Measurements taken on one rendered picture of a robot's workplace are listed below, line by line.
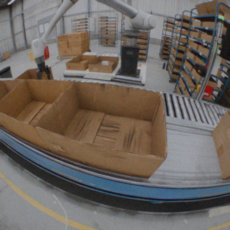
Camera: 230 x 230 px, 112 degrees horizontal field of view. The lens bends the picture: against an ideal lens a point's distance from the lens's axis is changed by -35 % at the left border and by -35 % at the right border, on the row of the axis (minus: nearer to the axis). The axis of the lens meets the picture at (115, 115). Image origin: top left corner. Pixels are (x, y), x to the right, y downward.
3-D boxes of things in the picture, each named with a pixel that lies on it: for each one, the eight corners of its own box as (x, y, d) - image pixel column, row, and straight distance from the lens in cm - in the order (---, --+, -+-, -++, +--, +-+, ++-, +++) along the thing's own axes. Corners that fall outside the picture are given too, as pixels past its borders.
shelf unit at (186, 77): (172, 92, 284) (190, 6, 261) (190, 96, 301) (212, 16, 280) (180, 123, 208) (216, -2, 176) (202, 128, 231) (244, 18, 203)
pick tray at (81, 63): (97, 61, 181) (97, 54, 178) (85, 70, 149) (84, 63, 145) (81, 60, 194) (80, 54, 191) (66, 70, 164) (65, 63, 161)
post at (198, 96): (198, 104, 140) (223, 25, 127) (199, 107, 136) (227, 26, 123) (189, 102, 134) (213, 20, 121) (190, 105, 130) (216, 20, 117)
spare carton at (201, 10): (194, 5, 257) (202, 4, 265) (200, 19, 256) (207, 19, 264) (203, 2, 222) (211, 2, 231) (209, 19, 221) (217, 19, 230)
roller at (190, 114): (188, 98, 126) (185, 95, 123) (202, 141, 90) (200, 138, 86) (184, 101, 127) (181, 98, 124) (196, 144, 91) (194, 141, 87)
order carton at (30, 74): (54, 80, 143) (51, 66, 138) (39, 94, 124) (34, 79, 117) (31, 81, 169) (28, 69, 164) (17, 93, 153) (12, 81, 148)
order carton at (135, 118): (153, 121, 61) (162, 93, 51) (149, 179, 45) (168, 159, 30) (79, 108, 67) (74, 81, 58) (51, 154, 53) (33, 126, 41)
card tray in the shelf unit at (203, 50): (197, 50, 206) (199, 44, 205) (212, 56, 220) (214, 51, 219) (208, 57, 170) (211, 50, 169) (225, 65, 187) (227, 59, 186)
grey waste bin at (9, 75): (15, 80, 493) (9, 65, 480) (16, 84, 444) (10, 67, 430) (4, 86, 496) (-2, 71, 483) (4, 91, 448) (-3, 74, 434)
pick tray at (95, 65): (118, 63, 171) (119, 56, 168) (112, 74, 136) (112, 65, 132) (99, 61, 178) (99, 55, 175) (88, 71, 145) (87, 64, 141)
